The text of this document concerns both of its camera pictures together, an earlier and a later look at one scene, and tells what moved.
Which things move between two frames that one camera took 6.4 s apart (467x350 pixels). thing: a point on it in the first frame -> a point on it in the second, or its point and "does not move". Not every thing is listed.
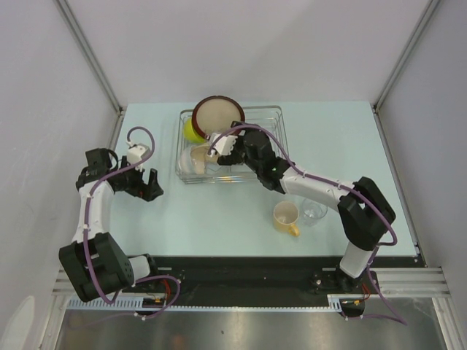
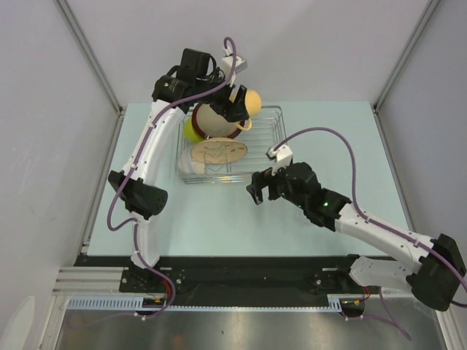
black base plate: x=197 y=278 does not move
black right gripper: x=233 y=159 -> x=261 y=179
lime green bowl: x=190 y=135 does not move
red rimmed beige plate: x=214 y=114 does not move
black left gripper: x=146 y=192 -> x=236 y=111
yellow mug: x=285 y=214 -> x=253 y=103
